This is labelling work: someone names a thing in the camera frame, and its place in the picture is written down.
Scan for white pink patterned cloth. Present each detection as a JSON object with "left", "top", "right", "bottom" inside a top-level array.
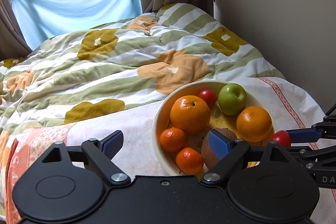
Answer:
[{"left": 1, "top": 77, "right": 325, "bottom": 223}]

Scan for small mandarin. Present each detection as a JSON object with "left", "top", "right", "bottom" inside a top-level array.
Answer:
[
  {"left": 175, "top": 147, "right": 204, "bottom": 175},
  {"left": 159, "top": 127, "right": 187, "bottom": 152}
]

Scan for large green apple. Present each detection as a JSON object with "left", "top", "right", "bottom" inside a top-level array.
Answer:
[{"left": 218, "top": 83, "right": 247, "bottom": 116}]

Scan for brown kiwi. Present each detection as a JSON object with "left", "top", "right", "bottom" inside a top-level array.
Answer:
[{"left": 201, "top": 128, "right": 237, "bottom": 169}]

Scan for cream bowl with bear print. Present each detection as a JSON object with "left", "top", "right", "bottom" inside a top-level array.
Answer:
[{"left": 152, "top": 80, "right": 279, "bottom": 177}]

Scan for red cherry tomato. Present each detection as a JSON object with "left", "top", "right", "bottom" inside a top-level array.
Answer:
[
  {"left": 198, "top": 89, "right": 217, "bottom": 108},
  {"left": 270, "top": 130, "right": 291, "bottom": 147}
]

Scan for large orange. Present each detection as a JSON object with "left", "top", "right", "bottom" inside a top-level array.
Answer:
[
  {"left": 170, "top": 96, "right": 211, "bottom": 135},
  {"left": 236, "top": 106, "right": 272, "bottom": 143}
]

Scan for floral striped duvet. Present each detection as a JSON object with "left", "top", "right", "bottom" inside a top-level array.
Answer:
[{"left": 0, "top": 2, "right": 285, "bottom": 217}]

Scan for brown curtain left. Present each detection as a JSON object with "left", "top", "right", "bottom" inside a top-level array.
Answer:
[{"left": 0, "top": 0, "right": 33, "bottom": 60}]

